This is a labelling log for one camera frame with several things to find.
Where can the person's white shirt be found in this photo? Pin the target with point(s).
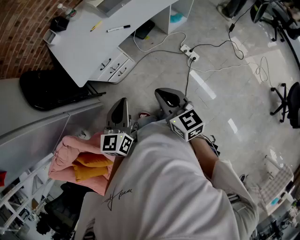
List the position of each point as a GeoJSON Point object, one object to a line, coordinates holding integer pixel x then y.
{"type": "Point", "coordinates": [164, 187]}

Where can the yellow cushion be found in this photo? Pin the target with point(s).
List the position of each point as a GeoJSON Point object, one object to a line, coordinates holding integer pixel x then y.
{"type": "Point", "coordinates": [91, 168]}

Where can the white power strip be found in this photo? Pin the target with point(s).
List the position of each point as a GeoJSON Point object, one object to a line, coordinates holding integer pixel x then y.
{"type": "Point", "coordinates": [188, 52]}

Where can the person's red shoe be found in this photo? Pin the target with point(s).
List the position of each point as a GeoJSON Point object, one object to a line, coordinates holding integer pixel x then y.
{"type": "Point", "coordinates": [144, 114]}

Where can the person's right forearm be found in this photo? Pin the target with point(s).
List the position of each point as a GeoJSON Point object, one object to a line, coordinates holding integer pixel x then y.
{"type": "Point", "coordinates": [206, 154]}

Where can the blue cloth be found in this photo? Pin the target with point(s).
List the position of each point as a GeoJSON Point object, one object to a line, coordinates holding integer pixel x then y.
{"type": "Point", "coordinates": [176, 17]}

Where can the white open shelf unit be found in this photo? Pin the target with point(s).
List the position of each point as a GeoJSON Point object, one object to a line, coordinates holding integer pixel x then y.
{"type": "Point", "coordinates": [164, 18]}

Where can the black flat case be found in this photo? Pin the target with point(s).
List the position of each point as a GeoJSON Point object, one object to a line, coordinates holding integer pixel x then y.
{"type": "Point", "coordinates": [144, 29]}

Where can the white metal rack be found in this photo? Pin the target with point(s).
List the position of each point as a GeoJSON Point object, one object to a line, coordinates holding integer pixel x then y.
{"type": "Point", "coordinates": [14, 201]}

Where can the black square pen holder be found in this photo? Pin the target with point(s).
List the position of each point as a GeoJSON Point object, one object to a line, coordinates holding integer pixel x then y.
{"type": "Point", "coordinates": [58, 23]}

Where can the black power adapter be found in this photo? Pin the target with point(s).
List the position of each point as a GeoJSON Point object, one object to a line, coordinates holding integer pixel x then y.
{"type": "Point", "coordinates": [232, 27]}

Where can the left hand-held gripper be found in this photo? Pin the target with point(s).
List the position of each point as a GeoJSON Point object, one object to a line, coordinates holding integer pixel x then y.
{"type": "Point", "coordinates": [117, 145]}

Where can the pink cloth bundle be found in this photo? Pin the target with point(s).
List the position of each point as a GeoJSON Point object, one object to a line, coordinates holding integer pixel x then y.
{"type": "Point", "coordinates": [65, 150]}

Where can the black mesh chair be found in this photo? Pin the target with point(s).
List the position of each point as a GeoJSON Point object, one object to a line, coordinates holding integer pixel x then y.
{"type": "Point", "coordinates": [61, 211]}

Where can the yellow utility knife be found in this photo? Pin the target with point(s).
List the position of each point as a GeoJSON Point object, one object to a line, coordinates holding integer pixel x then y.
{"type": "Point", "coordinates": [96, 25]}

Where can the clear plastic water bottle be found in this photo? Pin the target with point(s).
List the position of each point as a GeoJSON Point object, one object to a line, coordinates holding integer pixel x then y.
{"type": "Point", "coordinates": [68, 11]}

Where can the black and white marker pen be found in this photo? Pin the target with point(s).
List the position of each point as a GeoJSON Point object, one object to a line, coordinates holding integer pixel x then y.
{"type": "Point", "coordinates": [117, 28]}

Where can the checkered cloth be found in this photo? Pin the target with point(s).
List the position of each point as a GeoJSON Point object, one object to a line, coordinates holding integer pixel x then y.
{"type": "Point", "coordinates": [276, 185]}

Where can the white divided pen holder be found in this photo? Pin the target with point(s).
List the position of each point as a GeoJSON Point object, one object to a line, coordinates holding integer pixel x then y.
{"type": "Point", "coordinates": [49, 37]}

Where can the black folding chair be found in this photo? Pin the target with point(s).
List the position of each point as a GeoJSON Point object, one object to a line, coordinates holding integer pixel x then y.
{"type": "Point", "coordinates": [47, 89]}

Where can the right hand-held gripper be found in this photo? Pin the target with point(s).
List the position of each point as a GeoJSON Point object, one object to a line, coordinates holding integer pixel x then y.
{"type": "Point", "coordinates": [187, 126]}

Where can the white drawer cabinet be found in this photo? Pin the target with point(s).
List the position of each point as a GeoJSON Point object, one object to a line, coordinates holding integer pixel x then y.
{"type": "Point", "coordinates": [112, 68]}

